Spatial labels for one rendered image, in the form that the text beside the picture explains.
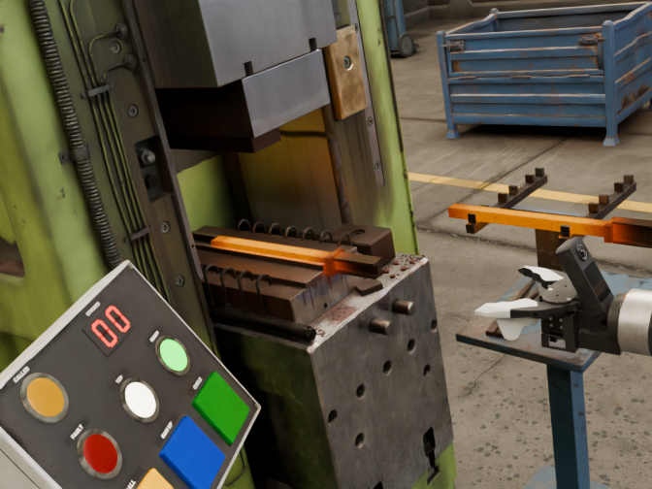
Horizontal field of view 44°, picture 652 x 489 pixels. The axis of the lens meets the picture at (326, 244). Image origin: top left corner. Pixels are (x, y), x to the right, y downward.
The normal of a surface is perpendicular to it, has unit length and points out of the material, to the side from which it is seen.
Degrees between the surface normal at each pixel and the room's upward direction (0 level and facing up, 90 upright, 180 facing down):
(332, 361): 90
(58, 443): 60
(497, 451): 0
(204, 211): 90
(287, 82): 90
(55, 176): 90
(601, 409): 0
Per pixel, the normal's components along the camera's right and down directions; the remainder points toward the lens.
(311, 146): -0.61, 0.41
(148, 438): 0.74, -0.51
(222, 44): 0.77, 0.11
